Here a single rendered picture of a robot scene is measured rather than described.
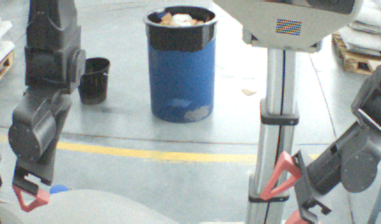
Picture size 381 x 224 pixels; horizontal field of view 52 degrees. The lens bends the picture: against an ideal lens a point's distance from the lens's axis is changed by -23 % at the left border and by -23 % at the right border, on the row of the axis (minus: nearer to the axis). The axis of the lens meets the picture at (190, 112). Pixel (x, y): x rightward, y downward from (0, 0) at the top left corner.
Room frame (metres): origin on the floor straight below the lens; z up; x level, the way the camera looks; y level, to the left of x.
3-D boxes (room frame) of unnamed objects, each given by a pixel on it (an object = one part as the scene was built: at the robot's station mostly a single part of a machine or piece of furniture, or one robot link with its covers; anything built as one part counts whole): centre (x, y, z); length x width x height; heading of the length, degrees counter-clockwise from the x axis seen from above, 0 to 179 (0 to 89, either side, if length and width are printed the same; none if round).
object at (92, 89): (2.97, 0.69, 0.13); 0.30 x 0.30 x 0.26
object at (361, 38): (3.60, -1.73, 0.33); 0.66 x 0.43 x 0.13; 84
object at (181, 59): (2.81, 0.05, 0.32); 0.51 x 0.48 x 0.65; 174
